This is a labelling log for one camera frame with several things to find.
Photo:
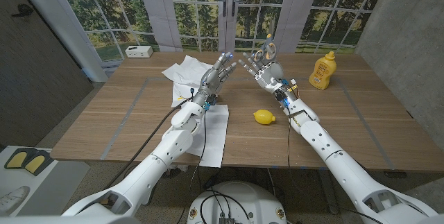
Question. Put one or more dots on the yellow black foot pedal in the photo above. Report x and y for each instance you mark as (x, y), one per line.
(15, 159)
(34, 163)

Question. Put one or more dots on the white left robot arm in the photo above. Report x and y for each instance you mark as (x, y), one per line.
(156, 168)

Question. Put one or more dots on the creased white paper sheet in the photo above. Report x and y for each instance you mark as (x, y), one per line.
(215, 134)

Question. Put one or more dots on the white paper sheet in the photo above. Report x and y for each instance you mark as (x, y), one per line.
(215, 134)
(187, 69)
(178, 95)

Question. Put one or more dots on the white power socket box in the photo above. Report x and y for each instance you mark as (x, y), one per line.
(138, 51)

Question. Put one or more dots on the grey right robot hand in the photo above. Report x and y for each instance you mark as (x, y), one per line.
(268, 76)

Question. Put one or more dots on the yellow lemon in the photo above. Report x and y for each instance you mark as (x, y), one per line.
(263, 117)

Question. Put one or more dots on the white sneaker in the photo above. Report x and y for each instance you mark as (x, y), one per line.
(14, 198)

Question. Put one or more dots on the flat white paper sheet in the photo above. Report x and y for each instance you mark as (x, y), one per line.
(178, 95)

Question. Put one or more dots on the white backdrop frame post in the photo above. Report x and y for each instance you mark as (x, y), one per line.
(66, 23)

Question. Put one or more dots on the grey table leg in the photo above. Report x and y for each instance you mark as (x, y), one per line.
(327, 193)

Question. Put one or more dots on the white robot torso base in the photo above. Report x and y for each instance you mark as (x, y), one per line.
(249, 199)

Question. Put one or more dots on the printed forest window backdrop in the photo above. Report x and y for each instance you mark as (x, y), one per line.
(173, 9)

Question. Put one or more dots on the grey torso connector box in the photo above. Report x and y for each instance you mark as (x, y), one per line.
(227, 221)

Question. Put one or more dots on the grey and orange scissors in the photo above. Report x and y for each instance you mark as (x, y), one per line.
(267, 45)

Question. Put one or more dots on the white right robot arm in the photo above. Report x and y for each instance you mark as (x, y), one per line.
(333, 154)

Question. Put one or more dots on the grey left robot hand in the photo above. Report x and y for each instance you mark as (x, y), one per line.
(215, 80)

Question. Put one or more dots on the yellow mustard bottle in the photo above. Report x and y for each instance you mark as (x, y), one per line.
(323, 71)

